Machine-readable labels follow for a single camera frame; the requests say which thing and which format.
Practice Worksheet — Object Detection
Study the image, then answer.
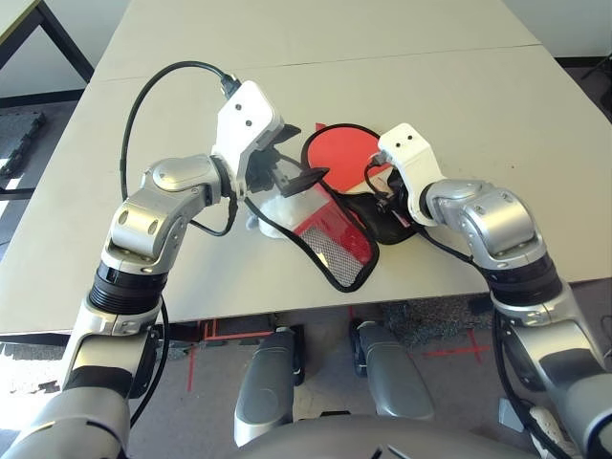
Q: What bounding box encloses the white perforated clog shoe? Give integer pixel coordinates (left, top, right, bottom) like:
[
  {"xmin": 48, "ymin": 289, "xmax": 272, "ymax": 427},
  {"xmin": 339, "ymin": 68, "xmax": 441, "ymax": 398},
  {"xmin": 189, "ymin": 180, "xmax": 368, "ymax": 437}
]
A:
[{"xmin": 525, "ymin": 405, "xmax": 582, "ymax": 459}]

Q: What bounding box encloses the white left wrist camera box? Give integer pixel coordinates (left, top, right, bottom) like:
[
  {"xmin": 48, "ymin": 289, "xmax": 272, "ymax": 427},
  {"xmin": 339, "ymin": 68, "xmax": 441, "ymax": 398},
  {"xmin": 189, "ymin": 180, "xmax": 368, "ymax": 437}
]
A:
[{"xmin": 209, "ymin": 79, "xmax": 287, "ymax": 201}]

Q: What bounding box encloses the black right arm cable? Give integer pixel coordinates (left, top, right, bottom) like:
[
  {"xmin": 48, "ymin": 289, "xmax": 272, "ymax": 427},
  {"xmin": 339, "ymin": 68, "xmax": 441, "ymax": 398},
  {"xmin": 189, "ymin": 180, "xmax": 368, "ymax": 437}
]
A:
[{"xmin": 363, "ymin": 151, "xmax": 575, "ymax": 459}]

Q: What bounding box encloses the dark speckled floor mat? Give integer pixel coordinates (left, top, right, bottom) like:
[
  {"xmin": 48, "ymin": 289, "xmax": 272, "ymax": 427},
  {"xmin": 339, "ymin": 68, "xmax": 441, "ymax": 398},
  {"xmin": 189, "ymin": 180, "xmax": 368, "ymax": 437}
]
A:
[{"xmin": 382, "ymin": 295, "xmax": 501, "ymax": 348}]

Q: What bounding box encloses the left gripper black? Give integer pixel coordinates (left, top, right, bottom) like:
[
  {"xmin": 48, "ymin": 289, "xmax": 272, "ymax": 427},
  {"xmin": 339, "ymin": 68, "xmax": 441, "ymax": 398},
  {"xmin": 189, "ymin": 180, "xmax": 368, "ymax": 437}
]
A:
[{"xmin": 245, "ymin": 122, "xmax": 332, "ymax": 198}]

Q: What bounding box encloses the grey foot pedal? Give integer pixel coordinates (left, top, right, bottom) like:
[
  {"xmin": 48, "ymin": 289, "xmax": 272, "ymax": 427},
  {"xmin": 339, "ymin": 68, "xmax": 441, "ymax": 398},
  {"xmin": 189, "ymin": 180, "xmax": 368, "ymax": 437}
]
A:
[{"xmin": 496, "ymin": 395, "xmax": 527, "ymax": 434}]

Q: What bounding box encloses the grey robot torso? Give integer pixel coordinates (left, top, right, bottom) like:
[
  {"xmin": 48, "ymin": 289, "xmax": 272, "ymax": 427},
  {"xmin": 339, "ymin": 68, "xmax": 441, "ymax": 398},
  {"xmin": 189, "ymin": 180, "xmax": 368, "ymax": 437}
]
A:
[{"xmin": 236, "ymin": 413, "xmax": 525, "ymax": 459}]

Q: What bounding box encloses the grey white plush toy charm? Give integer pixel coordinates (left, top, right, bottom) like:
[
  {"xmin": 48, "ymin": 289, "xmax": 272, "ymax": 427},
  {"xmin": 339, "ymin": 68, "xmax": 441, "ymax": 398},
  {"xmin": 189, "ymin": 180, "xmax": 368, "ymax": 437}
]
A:
[{"xmin": 245, "ymin": 188, "xmax": 300, "ymax": 240}]

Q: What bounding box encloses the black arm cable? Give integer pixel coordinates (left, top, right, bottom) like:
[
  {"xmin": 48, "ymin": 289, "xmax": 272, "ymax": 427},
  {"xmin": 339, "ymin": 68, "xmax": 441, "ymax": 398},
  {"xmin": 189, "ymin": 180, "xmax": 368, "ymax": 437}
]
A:
[
  {"xmin": 363, "ymin": 151, "xmax": 575, "ymax": 459},
  {"xmin": 119, "ymin": 60, "xmax": 241, "ymax": 427}
]

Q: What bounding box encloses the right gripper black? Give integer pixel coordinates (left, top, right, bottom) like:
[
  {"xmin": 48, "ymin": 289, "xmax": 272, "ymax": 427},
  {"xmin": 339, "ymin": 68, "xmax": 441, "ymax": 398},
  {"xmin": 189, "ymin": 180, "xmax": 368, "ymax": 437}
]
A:
[{"xmin": 374, "ymin": 173, "xmax": 411, "ymax": 225}]

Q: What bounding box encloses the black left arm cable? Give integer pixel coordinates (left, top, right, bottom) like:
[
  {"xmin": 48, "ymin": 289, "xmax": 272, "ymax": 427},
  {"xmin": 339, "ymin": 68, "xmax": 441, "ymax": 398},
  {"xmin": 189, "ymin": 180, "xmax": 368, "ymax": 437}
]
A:
[{"xmin": 119, "ymin": 60, "xmax": 241, "ymax": 427}]

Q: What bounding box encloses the grey robot right leg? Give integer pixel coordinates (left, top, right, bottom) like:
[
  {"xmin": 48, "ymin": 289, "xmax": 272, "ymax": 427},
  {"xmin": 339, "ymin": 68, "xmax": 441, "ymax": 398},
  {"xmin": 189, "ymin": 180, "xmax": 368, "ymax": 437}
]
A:
[{"xmin": 349, "ymin": 318, "xmax": 436, "ymax": 422}]

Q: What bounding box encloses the black tripod stand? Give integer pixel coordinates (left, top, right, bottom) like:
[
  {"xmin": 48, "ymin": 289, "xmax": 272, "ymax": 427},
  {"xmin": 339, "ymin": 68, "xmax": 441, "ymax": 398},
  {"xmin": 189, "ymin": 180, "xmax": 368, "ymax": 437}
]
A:
[{"xmin": 580, "ymin": 45, "xmax": 612, "ymax": 114}]

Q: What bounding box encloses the grey jigsaw foam mat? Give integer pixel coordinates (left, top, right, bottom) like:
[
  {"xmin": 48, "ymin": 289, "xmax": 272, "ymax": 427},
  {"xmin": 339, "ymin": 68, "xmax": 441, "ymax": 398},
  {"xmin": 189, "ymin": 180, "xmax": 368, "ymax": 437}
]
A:
[
  {"xmin": 0, "ymin": 341, "xmax": 64, "ymax": 397},
  {"xmin": 0, "ymin": 109, "xmax": 48, "ymax": 179}
]

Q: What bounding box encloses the side table with black legs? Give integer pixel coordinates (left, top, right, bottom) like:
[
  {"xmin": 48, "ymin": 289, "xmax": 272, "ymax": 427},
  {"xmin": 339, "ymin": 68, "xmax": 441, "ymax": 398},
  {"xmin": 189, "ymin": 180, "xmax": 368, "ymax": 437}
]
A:
[{"xmin": 0, "ymin": 0, "xmax": 96, "ymax": 85}]

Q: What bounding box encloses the grey robot leg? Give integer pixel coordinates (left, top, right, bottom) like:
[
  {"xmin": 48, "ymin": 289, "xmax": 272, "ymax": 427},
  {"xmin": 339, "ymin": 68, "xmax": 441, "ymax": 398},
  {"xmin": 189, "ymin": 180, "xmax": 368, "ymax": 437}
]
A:
[
  {"xmin": 349, "ymin": 318, "xmax": 436, "ymax": 422},
  {"xmin": 233, "ymin": 326, "xmax": 306, "ymax": 448}
]

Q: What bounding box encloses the red black paddle case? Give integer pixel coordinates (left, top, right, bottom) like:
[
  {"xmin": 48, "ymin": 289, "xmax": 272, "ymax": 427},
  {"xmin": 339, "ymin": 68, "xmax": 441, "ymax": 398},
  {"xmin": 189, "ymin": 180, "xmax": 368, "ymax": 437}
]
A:
[{"xmin": 243, "ymin": 121, "xmax": 425, "ymax": 294}]

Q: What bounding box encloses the grey robot left leg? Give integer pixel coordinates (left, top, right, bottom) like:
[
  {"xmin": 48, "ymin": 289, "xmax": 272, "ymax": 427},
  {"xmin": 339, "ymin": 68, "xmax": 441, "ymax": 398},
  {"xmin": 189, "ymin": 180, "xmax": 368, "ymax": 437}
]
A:
[{"xmin": 233, "ymin": 326, "xmax": 306, "ymax": 448}]

